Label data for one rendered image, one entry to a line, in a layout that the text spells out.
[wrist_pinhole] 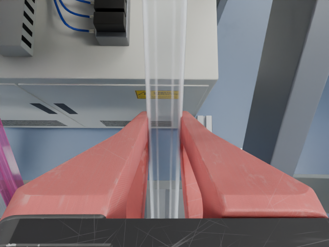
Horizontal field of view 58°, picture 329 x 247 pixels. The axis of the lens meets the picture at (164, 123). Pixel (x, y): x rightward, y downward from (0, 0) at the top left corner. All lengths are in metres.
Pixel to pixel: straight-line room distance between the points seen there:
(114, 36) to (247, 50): 0.82
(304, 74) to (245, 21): 1.11
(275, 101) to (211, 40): 0.33
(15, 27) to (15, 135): 0.74
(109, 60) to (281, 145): 0.36
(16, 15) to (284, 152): 0.45
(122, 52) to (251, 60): 0.78
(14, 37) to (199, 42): 0.29
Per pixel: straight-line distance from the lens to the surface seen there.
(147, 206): 0.26
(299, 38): 0.19
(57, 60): 0.54
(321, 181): 0.58
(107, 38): 0.50
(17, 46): 0.52
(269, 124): 0.22
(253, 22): 1.30
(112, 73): 0.51
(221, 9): 0.70
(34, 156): 1.19
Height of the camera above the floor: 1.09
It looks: 81 degrees down
